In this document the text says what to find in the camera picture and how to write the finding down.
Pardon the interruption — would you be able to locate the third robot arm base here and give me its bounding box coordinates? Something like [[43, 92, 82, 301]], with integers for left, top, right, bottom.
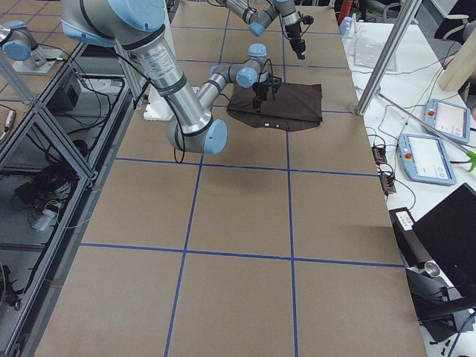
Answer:
[[1, 20, 63, 75]]

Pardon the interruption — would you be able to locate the near teach pendant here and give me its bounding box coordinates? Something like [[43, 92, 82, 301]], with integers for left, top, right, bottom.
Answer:
[[398, 134, 457, 186]]

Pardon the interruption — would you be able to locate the reacher grabber stick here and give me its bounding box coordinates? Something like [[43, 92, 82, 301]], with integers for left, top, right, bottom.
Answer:
[[376, 90, 476, 172]]

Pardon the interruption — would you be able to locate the teach pendant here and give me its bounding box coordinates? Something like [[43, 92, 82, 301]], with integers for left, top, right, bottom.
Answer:
[[425, 99, 472, 144], [398, 134, 457, 186]]

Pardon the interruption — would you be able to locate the aluminium frame post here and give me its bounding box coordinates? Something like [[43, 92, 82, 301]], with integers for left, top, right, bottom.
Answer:
[[356, 0, 422, 116]]

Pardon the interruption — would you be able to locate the black power adapter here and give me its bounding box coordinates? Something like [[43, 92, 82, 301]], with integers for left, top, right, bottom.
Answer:
[[47, 72, 81, 112]]

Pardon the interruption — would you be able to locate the clear plastic bag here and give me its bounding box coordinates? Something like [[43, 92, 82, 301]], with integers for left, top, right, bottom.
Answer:
[[354, 37, 385, 68]]

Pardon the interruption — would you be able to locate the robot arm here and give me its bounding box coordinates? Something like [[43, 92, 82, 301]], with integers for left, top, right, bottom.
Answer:
[[217, 0, 314, 60], [62, 0, 268, 155]]

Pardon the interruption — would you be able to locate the black laptop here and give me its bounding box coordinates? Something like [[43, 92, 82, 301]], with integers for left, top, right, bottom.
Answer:
[[414, 183, 475, 296]]

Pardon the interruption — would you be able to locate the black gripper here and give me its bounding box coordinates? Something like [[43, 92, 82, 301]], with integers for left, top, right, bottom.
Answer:
[[252, 80, 270, 112], [286, 22, 306, 60]]

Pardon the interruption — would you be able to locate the black monitor stand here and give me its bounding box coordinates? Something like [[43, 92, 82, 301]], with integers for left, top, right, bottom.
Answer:
[[405, 269, 475, 342]]

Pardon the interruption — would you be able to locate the black labelled box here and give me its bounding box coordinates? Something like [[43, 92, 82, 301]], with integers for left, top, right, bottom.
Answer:
[[389, 208, 437, 269]]

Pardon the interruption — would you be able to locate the far teach pendant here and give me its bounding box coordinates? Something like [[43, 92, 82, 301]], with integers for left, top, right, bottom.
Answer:
[[425, 99, 472, 144]]

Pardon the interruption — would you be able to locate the metal cup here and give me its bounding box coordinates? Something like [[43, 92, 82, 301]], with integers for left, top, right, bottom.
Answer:
[[416, 260, 441, 278]]

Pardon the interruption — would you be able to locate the red cylinder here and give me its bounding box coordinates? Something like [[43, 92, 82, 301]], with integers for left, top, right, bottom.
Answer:
[[338, 0, 353, 24]]

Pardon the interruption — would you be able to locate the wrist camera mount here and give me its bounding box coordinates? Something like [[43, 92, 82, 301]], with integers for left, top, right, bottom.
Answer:
[[300, 15, 314, 25], [268, 75, 282, 101]]

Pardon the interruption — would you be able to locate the dark brown t-shirt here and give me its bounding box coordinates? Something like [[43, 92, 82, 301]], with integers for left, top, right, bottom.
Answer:
[[227, 83, 323, 132]]

